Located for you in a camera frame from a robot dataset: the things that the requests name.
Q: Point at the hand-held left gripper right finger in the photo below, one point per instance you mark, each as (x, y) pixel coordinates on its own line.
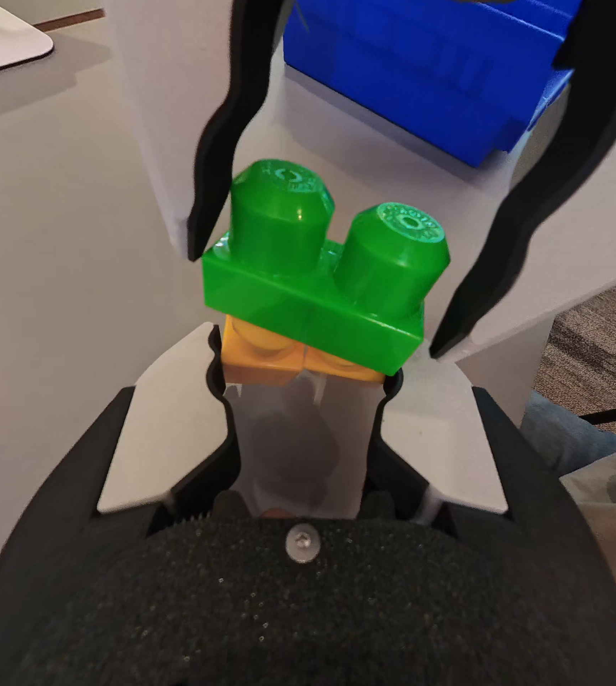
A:
(447, 440)

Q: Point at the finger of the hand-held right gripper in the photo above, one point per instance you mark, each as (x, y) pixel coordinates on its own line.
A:
(168, 97)
(597, 214)

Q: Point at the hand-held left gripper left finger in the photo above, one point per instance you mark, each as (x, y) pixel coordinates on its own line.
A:
(163, 440)

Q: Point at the orange mega block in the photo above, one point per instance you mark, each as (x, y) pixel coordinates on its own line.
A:
(260, 354)
(345, 370)

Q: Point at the green mega block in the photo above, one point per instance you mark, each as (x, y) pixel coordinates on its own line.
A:
(308, 289)

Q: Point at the blue storage bin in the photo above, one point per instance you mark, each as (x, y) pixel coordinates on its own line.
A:
(426, 64)

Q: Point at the person's jeans leg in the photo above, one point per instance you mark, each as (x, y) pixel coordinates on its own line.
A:
(565, 434)

